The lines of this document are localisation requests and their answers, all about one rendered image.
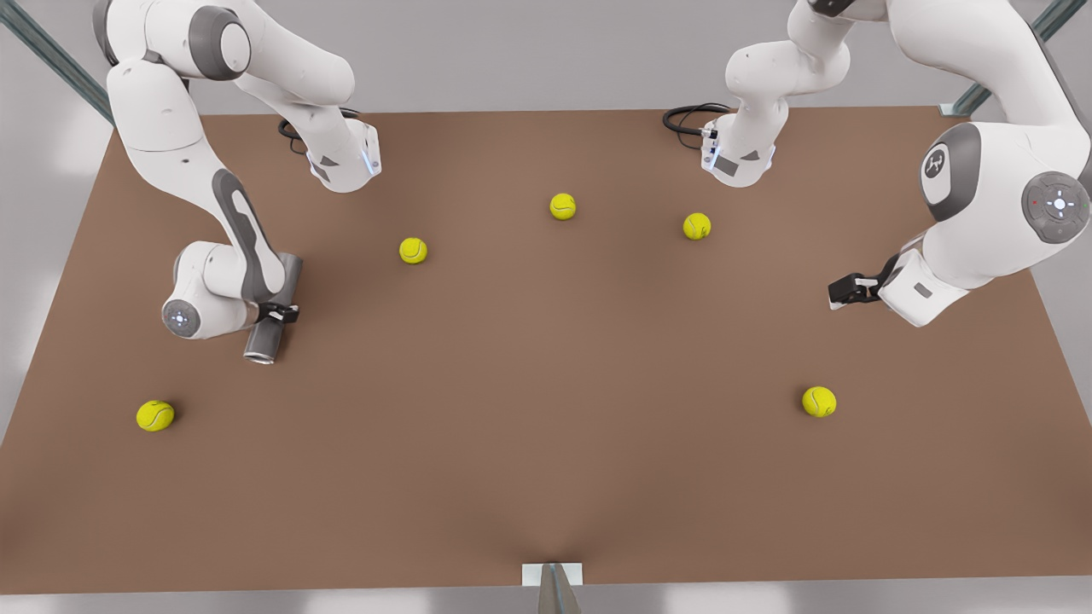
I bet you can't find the black cable loop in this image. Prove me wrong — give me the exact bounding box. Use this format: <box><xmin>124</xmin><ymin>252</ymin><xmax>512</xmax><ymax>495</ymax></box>
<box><xmin>663</xmin><ymin>103</ymin><xmax>735</xmax><ymax>151</ymax></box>
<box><xmin>278</xmin><ymin>107</ymin><xmax>363</xmax><ymax>156</ymax></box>

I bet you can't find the silver frame post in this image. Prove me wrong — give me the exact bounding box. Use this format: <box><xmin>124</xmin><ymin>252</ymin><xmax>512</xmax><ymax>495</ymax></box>
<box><xmin>938</xmin><ymin>0</ymin><xmax>1089</xmax><ymax>118</ymax></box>
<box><xmin>522</xmin><ymin>562</ymin><xmax>584</xmax><ymax>614</ymax></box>
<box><xmin>0</xmin><ymin>0</ymin><xmax>116</xmax><ymax>126</ymax></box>

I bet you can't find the grey tennis ball tube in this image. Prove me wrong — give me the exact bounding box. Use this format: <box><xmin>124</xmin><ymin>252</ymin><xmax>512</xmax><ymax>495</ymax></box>
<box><xmin>243</xmin><ymin>252</ymin><xmax>304</xmax><ymax>365</ymax></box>

